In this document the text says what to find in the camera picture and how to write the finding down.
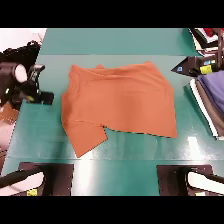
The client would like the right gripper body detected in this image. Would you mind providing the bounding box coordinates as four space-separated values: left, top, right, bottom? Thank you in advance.
186 55 218 78

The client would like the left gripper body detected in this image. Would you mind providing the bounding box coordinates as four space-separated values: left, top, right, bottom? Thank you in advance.
29 90 55 106

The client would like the orange T-shirt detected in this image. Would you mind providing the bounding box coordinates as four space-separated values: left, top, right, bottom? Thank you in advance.
60 61 179 159

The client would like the purple garment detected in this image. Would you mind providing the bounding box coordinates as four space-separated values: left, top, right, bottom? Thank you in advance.
196 69 224 116

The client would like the red garment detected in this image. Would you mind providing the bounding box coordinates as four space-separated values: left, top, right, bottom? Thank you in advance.
203 28 218 38

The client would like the brown garment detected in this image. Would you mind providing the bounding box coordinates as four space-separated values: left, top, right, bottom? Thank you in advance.
194 79 224 133

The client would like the white garment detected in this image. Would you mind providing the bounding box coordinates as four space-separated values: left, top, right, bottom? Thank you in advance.
189 79 224 141

